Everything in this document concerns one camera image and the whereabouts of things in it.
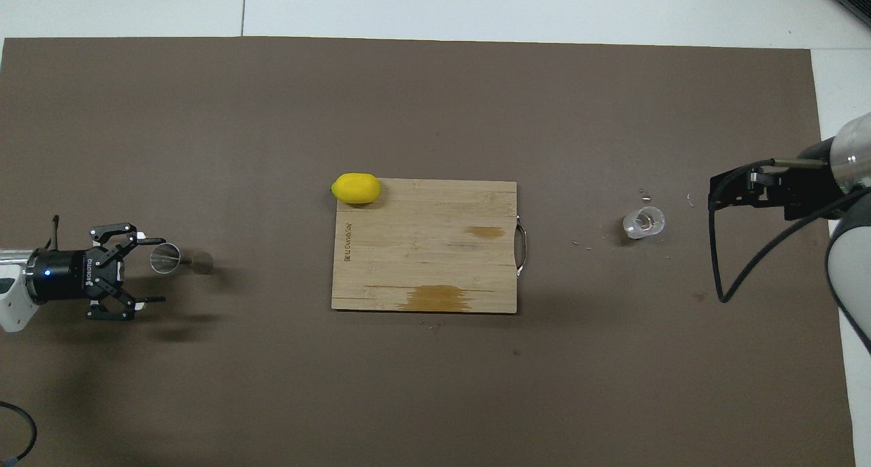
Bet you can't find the metal double jigger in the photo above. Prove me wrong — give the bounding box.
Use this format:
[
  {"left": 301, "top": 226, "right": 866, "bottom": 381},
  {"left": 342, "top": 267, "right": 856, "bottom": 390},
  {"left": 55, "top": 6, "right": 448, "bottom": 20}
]
[{"left": 150, "top": 243, "right": 214, "bottom": 276}]

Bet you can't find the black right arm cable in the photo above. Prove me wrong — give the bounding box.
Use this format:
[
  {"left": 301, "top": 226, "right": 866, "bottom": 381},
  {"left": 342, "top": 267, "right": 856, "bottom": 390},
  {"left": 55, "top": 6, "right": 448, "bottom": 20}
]
[{"left": 708, "top": 157, "right": 871, "bottom": 303}]

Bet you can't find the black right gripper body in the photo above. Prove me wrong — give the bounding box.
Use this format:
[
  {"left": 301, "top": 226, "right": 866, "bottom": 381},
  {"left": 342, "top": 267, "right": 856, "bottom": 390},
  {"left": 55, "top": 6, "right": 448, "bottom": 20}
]
[{"left": 769, "top": 161, "right": 844, "bottom": 209}]

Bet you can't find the wooden cutting board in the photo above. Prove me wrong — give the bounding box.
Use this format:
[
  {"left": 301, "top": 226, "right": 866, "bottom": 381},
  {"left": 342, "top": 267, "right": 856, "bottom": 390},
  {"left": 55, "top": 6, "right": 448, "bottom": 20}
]
[{"left": 331, "top": 179, "right": 528, "bottom": 315}]

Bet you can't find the brown table mat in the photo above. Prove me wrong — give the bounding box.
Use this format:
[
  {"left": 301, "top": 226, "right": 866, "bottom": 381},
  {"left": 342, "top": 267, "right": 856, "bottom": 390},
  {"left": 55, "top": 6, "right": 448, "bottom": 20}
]
[{"left": 0, "top": 37, "right": 856, "bottom": 467}]

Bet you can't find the yellow lemon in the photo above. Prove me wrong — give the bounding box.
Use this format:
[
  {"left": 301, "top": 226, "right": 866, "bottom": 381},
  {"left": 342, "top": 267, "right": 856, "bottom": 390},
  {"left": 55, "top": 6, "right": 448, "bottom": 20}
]
[{"left": 331, "top": 173, "right": 382, "bottom": 205}]

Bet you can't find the clear glass cup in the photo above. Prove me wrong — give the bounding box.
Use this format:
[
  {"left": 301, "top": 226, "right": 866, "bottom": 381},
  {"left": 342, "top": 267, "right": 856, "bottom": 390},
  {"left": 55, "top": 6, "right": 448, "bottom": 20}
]
[{"left": 623, "top": 206, "right": 666, "bottom": 240}]

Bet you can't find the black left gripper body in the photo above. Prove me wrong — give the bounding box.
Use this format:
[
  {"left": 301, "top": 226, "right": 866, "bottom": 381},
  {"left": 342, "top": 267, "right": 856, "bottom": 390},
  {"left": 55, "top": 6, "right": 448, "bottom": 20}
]
[{"left": 27, "top": 247, "right": 125, "bottom": 303}]

